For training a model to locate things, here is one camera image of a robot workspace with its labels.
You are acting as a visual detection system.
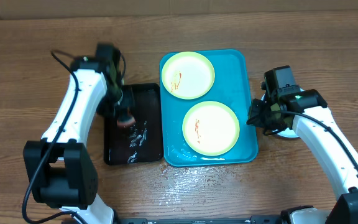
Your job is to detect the light blue plate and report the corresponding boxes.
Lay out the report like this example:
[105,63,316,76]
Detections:
[261,91,299,139]

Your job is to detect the teal and orange sponge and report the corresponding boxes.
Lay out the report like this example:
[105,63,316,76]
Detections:
[116,114,135,128]

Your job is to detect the black plastic tray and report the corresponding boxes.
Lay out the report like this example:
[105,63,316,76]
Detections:
[104,83,163,166]

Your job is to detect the yellow-green plate with stain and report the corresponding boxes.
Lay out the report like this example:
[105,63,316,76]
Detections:
[161,52,215,100]

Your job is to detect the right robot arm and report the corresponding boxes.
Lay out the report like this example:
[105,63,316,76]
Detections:
[247,90,358,223]

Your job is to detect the teal plastic tray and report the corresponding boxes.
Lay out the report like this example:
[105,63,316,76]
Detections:
[160,49,259,167]

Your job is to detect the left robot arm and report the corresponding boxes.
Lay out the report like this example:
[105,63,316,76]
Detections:
[21,53,135,223]

